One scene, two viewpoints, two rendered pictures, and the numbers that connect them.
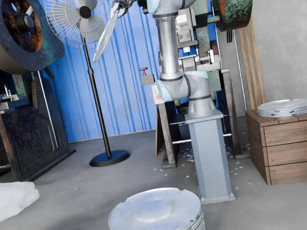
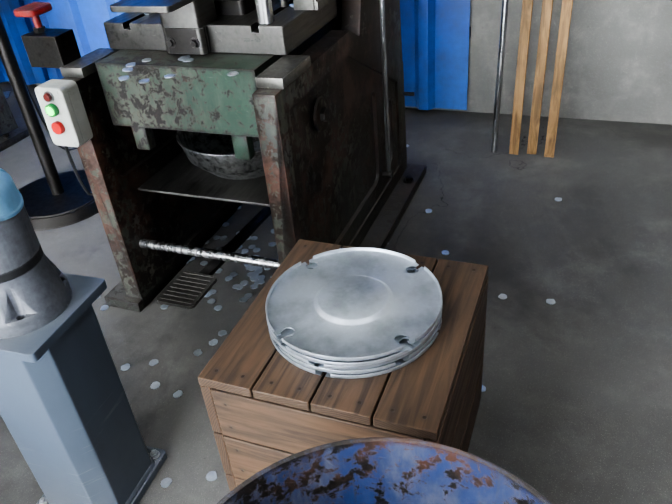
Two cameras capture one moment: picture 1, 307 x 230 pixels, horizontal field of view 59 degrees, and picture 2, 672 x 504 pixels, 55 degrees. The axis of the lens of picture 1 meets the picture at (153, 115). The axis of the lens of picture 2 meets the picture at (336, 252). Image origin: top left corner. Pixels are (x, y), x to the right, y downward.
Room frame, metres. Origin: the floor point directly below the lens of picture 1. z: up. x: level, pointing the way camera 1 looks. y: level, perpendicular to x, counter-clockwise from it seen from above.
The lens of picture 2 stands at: (0.71, -0.94, 1.05)
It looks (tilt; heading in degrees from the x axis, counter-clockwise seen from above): 34 degrees down; 14
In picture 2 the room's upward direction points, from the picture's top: 6 degrees counter-clockwise
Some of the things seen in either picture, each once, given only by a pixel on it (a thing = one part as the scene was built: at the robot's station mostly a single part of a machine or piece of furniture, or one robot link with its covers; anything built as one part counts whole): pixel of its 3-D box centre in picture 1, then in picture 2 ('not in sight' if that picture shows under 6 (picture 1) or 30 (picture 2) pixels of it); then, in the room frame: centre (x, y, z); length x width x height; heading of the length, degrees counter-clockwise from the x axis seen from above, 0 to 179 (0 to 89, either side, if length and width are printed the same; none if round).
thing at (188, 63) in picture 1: (188, 65); (179, 21); (2.00, -0.33, 0.72); 0.25 x 0.14 x 0.14; 170
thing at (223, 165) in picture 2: (196, 108); (245, 143); (2.18, -0.36, 0.36); 0.34 x 0.34 x 0.10
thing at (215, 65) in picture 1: (190, 70); (224, 19); (2.18, -0.36, 0.68); 0.45 x 0.30 x 0.06; 80
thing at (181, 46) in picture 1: (186, 46); not in sight; (2.18, -0.36, 0.86); 0.20 x 0.16 x 0.05; 80
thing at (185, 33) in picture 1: (182, 23); not in sight; (2.14, -0.35, 1.04); 0.17 x 0.15 x 0.30; 170
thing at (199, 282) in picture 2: not in sight; (235, 242); (2.04, -0.33, 0.14); 0.59 x 0.10 x 0.05; 170
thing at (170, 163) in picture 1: (164, 101); (179, 85); (2.36, -0.12, 0.45); 0.92 x 0.12 x 0.90; 170
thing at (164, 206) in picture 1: (154, 209); not in sight; (0.79, 0.05, 0.29); 0.29 x 0.29 x 0.01
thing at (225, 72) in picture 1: (226, 91); (358, 96); (2.27, -0.64, 0.45); 0.92 x 0.12 x 0.90; 170
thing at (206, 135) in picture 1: (209, 154); (67, 405); (1.39, -0.25, 0.23); 0.19 x 0.19 x 0.45; 84
